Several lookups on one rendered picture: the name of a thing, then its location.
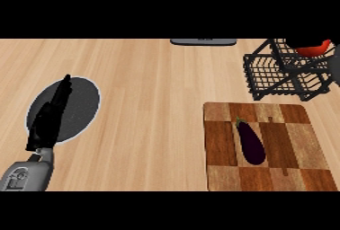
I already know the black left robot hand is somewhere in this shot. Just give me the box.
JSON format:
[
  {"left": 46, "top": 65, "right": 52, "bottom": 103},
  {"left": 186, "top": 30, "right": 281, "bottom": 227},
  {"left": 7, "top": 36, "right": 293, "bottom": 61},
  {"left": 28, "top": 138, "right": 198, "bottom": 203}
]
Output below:
[{"left": 24, "top": 74, "right": 72, "bottom": 152}]

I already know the checkered wooden cutting board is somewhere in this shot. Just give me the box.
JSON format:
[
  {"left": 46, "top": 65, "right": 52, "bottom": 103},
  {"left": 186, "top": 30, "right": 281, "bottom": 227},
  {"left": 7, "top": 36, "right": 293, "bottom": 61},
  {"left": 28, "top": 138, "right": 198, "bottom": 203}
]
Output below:
[{"left": 202, "top": 101, "right": 340, "bottom": 192}]

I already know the red tomato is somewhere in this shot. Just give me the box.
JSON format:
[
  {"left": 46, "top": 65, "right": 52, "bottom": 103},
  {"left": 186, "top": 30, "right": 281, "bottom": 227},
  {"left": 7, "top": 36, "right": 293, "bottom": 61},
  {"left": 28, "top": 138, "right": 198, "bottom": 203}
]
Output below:
[{"left": 284, "top": 39, "right": 334, "bottom": 58}]

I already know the dark grey oval plate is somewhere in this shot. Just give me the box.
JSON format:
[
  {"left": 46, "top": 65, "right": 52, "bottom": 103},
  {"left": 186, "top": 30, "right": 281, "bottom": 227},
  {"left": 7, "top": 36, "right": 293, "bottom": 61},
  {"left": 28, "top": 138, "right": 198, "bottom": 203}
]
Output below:
[{"left": 25, "top": 75, "right": 102, "bottom": 146}]

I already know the grey flat appliance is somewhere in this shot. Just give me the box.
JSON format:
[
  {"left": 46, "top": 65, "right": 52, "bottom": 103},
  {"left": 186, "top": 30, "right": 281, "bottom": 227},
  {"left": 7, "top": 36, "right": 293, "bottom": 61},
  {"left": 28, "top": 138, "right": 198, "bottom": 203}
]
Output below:
[{"left": 168, "top": 39, "right": 239, "bottom": 47}]

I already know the purple eggplant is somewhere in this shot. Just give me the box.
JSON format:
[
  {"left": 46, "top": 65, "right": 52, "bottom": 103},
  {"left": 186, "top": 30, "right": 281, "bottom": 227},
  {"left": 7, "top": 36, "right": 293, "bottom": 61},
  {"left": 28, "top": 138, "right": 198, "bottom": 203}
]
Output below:
[{"left": 233, "top": 116, "right": 267, "bottom": 166}]

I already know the dark grey appliance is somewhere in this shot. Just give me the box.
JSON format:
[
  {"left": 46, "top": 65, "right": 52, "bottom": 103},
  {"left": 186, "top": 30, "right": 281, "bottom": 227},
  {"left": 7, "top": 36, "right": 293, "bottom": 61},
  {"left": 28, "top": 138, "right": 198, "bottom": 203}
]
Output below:
[{"left": 330, "top": 44, "right": 340, "bottom": 74}]

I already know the black wire tiered basket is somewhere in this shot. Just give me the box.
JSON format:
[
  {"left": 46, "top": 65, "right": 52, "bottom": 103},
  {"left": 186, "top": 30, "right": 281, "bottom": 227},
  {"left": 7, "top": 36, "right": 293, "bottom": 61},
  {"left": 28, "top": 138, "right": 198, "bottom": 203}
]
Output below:
[{"left": 242, "top": 39, "right": 338, "bottom": 102}]

